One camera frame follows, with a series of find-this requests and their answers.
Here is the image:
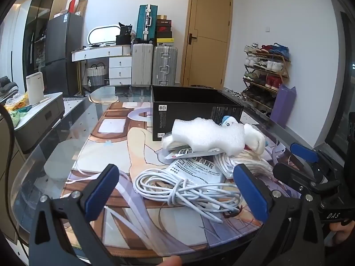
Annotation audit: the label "teal suitcase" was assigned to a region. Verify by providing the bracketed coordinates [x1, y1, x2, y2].
[136, 4, 159, 44]

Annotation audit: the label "black refrigerator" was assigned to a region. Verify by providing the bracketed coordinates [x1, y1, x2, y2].
[45, 12, 84, 97]

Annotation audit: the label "purple bag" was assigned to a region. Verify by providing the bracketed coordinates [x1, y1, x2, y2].
[270, 84, 297, 128]

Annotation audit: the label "white foam sheet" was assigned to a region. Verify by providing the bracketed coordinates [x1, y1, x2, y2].
[171, 117, 247, 156]

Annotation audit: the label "person's right hand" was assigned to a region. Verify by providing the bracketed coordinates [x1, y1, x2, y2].
[329, 221, 355, 246]

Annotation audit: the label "dark glass cabinet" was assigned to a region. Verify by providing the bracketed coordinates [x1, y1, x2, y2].
[23, 0, 71, 71]

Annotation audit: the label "printed desk mat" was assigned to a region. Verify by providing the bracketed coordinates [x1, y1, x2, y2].
[59, 101, 303, 257]

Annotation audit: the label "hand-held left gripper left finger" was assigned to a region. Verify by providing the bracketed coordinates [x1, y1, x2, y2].
[28, 163, 121, 266]

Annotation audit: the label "colourful snack bags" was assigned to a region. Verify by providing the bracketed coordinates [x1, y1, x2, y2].
[3, 93, 33, 126]

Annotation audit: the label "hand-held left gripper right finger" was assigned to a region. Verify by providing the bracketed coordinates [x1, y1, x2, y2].
[232, 163, 325, 266]

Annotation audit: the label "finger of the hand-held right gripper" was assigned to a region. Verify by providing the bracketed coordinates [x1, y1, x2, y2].
[290, 143, 337, 185]
[272, 162, 323, 200]

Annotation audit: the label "white suitcase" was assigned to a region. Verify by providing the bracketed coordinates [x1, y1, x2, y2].
[131, 43, 154, 86]

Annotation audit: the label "white appliance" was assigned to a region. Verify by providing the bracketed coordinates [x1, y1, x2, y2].
[26, 71, 45, 106]

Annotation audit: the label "zip bag of thin white cord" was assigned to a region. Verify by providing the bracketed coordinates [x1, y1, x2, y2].
[216, 150, 274, 180]

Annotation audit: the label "black bag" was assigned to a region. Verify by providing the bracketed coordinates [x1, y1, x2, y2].
[116, 22, 134, 45]

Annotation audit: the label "person's left hand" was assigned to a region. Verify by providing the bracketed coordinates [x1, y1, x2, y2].
[160, 255, 183, 266]

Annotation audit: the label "white vanity desk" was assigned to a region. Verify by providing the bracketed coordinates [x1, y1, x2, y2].
[71, 45, 133, 87]

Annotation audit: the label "grey side cabinet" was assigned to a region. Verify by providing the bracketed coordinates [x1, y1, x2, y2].
[13, 92, 66, 155]

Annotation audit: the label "oval mirror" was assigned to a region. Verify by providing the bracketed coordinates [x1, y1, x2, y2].
[88, 25, 121, 47]

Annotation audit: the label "stack of shoe boxes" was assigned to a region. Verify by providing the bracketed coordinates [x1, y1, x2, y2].
[156, 15, 175, 46]

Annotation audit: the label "woven basket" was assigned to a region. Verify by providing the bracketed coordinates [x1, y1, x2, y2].
[86, 63, 108, 88]

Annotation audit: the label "shoes on floor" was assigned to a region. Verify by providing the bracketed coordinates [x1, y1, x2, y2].
[222, 87, 245, 98]

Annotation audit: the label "small plush toy blue cap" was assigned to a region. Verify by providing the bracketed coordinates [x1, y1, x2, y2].
[220, 115, 268, 154]

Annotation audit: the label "white charging cable bundle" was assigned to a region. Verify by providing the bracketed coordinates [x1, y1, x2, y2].
[135, 168, 242, 223]

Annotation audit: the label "wooden door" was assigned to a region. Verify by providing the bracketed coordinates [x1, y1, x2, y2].
[181, 0, 234, 90]

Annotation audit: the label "silver suitcase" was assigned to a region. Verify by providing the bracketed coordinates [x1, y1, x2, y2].
[152, 45, 178, 87]

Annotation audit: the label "shoe rack with shoes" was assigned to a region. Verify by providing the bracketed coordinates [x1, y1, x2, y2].
[242, 42, 292, 117]

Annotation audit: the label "brown cardboard box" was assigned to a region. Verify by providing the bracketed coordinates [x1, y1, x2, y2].
[76, 0, 88, 18]

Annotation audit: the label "black cardboard box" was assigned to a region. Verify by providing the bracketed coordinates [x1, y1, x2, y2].
[150, 85, 245, 142]

